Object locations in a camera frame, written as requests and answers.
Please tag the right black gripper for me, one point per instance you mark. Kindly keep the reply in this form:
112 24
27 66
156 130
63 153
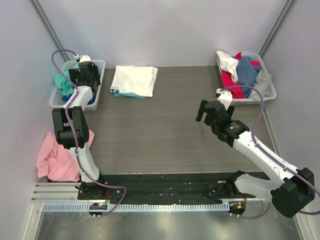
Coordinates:
204 113

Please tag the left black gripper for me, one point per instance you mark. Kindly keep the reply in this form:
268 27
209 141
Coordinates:
75 75

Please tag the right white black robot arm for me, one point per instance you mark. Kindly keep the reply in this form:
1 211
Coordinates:
288 188

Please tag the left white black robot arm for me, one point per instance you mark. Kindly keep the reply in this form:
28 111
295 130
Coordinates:
72 131

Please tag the red shirt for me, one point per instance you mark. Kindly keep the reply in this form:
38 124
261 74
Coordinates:
226 77

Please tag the folded white t shirt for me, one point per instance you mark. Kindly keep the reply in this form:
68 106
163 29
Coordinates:
135 80

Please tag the left white plastic basket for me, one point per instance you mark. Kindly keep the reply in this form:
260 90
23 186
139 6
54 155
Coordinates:
56 100

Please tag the white plastic basket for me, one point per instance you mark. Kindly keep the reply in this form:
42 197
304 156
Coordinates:
56 100
244 94

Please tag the white crumpled shirt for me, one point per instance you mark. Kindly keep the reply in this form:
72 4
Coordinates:
228 64

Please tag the blue checkered shirt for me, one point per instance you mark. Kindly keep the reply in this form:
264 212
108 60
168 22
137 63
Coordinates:
247 71

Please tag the grey shirt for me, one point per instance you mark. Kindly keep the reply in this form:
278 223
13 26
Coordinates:
262 83

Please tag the right white plastic basket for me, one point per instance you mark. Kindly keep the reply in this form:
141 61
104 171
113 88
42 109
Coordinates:
244 94

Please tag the pink t shirt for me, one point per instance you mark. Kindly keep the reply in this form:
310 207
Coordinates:
55 162

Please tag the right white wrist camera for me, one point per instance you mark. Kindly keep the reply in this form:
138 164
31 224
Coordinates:
225 97

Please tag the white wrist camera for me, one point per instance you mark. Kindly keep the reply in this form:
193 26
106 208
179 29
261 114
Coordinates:
225 97
82 58

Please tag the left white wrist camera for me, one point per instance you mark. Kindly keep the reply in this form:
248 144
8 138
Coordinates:
82 58

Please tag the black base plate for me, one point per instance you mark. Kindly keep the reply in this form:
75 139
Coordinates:
222 180

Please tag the left corner metal post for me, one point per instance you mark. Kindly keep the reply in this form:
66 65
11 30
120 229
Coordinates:
46 23

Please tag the corner metal post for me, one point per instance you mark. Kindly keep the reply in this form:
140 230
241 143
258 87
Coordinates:
46 23
284 13

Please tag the aluminium frame rail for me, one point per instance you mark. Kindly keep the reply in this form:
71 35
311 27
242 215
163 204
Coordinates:
55 191

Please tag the slotted cable duct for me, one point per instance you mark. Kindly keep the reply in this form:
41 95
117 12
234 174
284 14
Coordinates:
95 207

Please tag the right corner metal post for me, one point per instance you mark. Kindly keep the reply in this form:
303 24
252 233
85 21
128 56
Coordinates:
284 13

